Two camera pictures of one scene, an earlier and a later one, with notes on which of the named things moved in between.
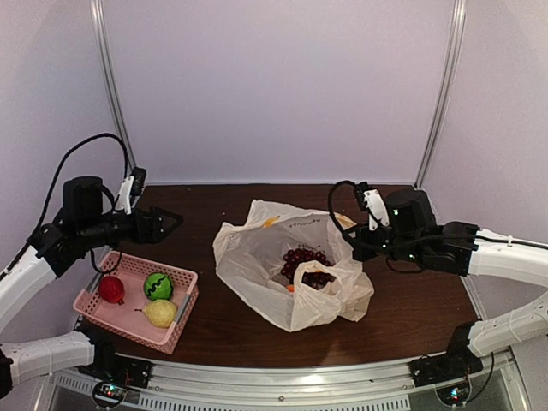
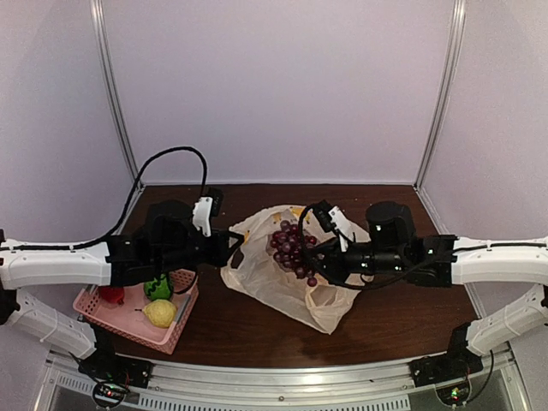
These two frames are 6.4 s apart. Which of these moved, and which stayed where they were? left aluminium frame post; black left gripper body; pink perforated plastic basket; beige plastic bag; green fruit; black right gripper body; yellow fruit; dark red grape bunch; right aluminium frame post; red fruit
Moved: beige plastic bag; black right gripper body; dark red grape bunch; black left gripper body
Stayed: pink perforated plastic basket; red fruit; green fruit; yellow fruit; right aluminium frame post; left aluminium frame post
